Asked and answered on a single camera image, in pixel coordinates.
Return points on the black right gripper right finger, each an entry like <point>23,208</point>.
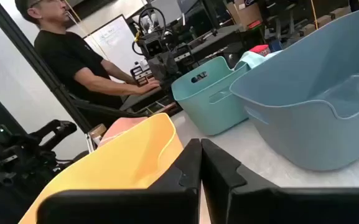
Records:
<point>291,208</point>

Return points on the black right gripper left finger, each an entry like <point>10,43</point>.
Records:
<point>120,208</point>

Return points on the blue-grey plastic bin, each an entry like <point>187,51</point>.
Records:
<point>306,137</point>

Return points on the tan lid spice jar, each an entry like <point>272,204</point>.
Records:
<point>97,130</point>

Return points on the light teal cloth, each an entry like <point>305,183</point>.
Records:
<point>250,59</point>

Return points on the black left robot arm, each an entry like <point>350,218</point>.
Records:
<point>11,161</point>

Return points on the black background robot arm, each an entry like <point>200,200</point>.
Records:
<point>163,62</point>

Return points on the yellow plastic bin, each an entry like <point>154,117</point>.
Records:
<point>120,161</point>

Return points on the pink-brown cloth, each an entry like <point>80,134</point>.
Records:
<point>120,126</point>

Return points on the black office chair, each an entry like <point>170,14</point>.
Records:
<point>104,112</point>

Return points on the teal plastic bin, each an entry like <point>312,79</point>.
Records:
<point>204,112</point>

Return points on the small drawer box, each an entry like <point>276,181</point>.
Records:
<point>140,76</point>

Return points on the person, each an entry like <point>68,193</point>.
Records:
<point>64,56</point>

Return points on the whiteboard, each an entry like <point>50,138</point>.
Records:
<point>117,40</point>

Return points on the cardboard box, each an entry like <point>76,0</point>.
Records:
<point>247,14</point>

